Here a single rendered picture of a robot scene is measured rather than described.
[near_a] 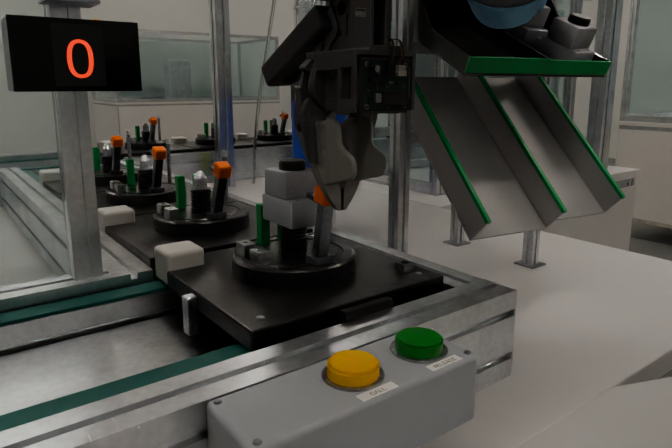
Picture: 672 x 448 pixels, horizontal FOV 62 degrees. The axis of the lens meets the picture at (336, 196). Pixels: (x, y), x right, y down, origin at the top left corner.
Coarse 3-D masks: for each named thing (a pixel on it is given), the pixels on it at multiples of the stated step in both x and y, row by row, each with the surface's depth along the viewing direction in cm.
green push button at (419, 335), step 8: (408, 328) 48; (416, 328) 48; (424, 328) 48; (400, 336) 46; (408, 336) 46; (416, 336) 46; (424, 336) 46; (432, 336) 46; (440, 336) 46; (400, 344) 45; (408, 344) 45; (416, 344) 45; (424, 344) 45; (432, 344) 45; (440, 344) 45; (400, 352) 45; (408, 352) 45; (416, 352) 45; (424, 352) 44; (432, 352) 45; (440, 352) 45
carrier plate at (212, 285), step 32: (224, 256) 68; (384, 256) 68; (192, 288) 58; (224, 288) 58; (256, 288) 58; (320, 288) 58; (352, 288) 58; (384, 288) 58; (416, 288) 59; (224, 320) 52; (256, 320) 50; (288, 320) 50; (320, 320) 52
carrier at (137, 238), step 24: (192, 192) 82; (120, 216) 84; (144, 216) 89; (168, 216) 78; (192, 216) 81; (216, 216) 79; (240, 216) 81; (120, 240) 77; (144, 240) 75; (168, 240) 75; (192, 240) 75; (216, 240) 75; (240, 240) 75
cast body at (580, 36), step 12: (552, 24) 79; (564, 24) 77; (576, 24) 77; (588, 24) 77; (552, 36) 79; (564, 36) 78; (576, 36) 76; (588, 36) 78; (540, 48) 81; (552, 48) 79; (564, 48) 78; (576, 48) 78; (588, 60) 79
